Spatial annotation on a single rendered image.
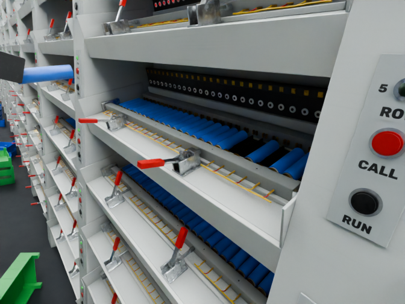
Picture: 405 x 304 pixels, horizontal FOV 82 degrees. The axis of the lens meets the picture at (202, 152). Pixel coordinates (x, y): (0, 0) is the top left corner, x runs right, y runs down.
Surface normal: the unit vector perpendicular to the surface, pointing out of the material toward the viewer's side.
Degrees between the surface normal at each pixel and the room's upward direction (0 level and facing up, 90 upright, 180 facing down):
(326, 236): 90
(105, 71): 90
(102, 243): 19
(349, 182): 90
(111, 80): 90
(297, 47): 109
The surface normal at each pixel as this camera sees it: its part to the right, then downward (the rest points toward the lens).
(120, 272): -0.11, -0.86
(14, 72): 0.62, 0.31
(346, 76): -0.74, 0.10
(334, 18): -0.75, 0.40
